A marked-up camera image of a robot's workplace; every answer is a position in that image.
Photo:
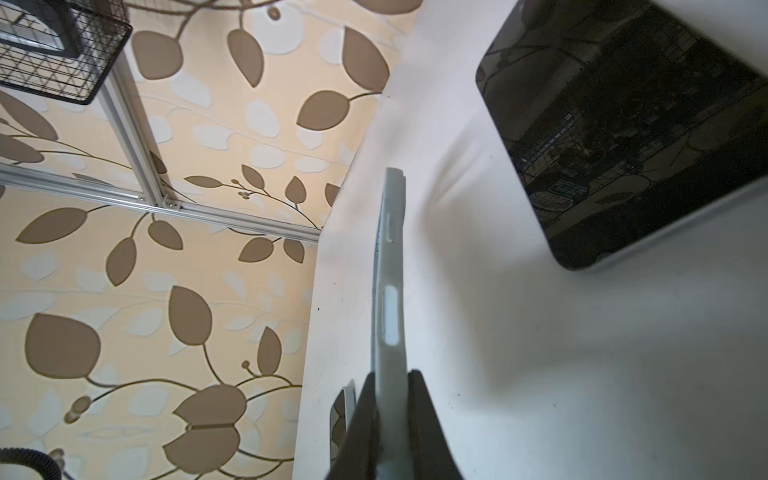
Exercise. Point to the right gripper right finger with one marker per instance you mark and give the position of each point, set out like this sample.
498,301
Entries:
431,455

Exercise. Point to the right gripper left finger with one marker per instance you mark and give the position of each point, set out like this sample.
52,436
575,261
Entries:
357,457

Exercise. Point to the grey phone case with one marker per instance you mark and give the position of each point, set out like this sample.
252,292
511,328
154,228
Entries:
389,359

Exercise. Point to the black phone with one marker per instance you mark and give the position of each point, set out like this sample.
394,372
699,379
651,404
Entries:
620,120
341,412

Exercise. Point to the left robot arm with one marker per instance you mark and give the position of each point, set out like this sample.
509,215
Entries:
39,462

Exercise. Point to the black tool in basket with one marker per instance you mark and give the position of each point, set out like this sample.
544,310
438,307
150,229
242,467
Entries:
44,27

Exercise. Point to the back wall wire basket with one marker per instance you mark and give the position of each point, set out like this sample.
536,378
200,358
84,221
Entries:
104,29

